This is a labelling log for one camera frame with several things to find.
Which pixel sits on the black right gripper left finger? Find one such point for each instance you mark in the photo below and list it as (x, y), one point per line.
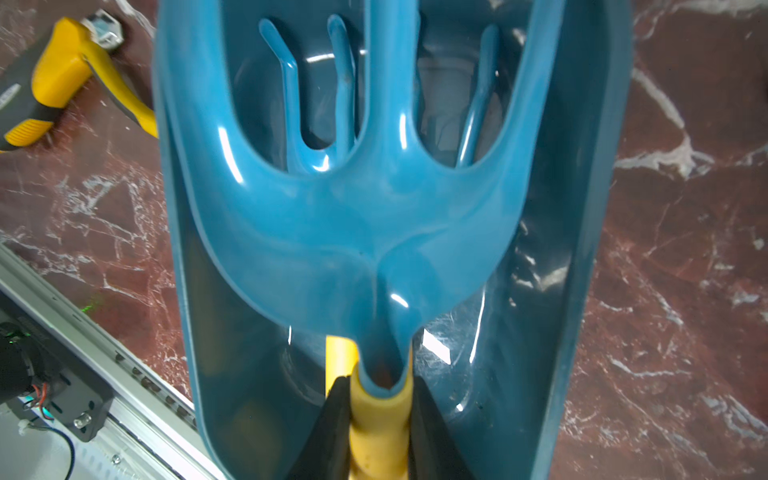
(326, 453)

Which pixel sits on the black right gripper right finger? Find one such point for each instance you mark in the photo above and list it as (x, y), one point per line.
(432, 452)

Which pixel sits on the teal plastic storage box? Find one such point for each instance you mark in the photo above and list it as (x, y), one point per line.
(570, 240)

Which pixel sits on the yellow black pliers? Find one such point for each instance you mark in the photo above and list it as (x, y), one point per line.
(40, 83)

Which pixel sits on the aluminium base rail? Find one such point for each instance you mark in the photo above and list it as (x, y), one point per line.
(150, 431)

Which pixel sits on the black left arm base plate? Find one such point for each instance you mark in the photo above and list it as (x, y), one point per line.
(64, 388)

